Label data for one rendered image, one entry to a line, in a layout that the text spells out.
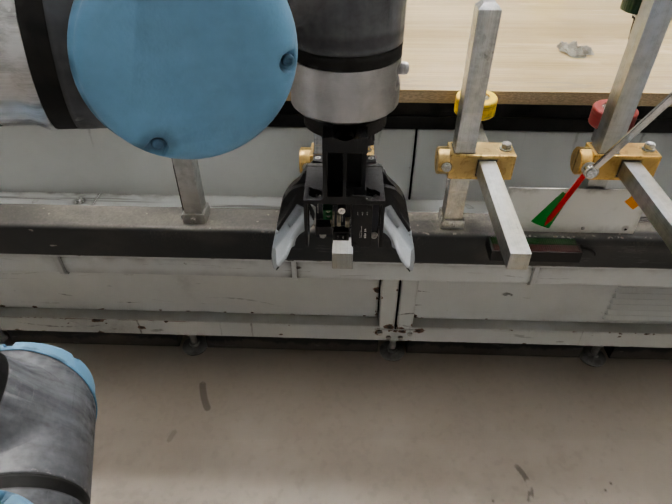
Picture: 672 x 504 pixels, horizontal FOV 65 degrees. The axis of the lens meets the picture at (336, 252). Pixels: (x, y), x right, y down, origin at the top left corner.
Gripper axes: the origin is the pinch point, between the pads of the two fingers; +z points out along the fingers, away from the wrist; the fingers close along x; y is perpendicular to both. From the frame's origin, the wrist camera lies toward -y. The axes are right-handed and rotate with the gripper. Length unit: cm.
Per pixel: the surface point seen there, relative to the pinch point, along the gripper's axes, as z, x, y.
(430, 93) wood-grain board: 4, 18, -58
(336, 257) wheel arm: 9.6, -0.9, -12.7
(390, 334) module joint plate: 80, 15, -60
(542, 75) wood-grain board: 4, 42, -66
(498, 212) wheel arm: 8.1, 24.0, -22.0
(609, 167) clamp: 9, 47, -37
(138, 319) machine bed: 77, -61, -62
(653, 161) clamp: 8, 54, -37
